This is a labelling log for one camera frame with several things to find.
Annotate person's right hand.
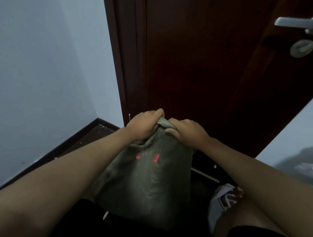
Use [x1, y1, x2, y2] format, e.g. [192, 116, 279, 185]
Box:
[165, 118, 211, 149]

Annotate person's left hand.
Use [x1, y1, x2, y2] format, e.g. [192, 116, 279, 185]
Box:
[125, 108, 165, 142]

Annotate green woven sack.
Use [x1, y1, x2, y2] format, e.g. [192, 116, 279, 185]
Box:
[90, 117, 194, 231]

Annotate white bag with red print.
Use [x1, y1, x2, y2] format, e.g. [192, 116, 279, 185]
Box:
[207, 183, 245, 235]

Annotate white plastic bag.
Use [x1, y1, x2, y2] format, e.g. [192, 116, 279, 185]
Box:
[293, 162, 313, 177]

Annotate person's right forearm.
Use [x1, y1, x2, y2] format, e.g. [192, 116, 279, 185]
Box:
[201, 138, 313, 237]

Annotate person's left forearm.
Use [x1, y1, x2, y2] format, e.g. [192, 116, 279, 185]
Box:
[0, 127, 135, 237]

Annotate person's right leg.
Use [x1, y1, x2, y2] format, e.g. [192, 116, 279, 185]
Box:
[213, 195, 289, 237]

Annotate dark brown wooden door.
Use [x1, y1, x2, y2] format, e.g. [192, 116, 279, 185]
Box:
[104, 0, 148, 127]

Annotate dark baseboard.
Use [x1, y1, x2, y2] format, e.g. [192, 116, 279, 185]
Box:
[0, 118, 120, 190]

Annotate black shorts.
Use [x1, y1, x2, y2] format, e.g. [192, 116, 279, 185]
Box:
[49, 198, 118, 237]

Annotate silver thumb-turn lock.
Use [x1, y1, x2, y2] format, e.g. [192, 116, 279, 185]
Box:
[290, 39, 313, 58]

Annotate silver door handle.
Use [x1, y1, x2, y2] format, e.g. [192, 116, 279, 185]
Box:
[274, 16, 313, 35]

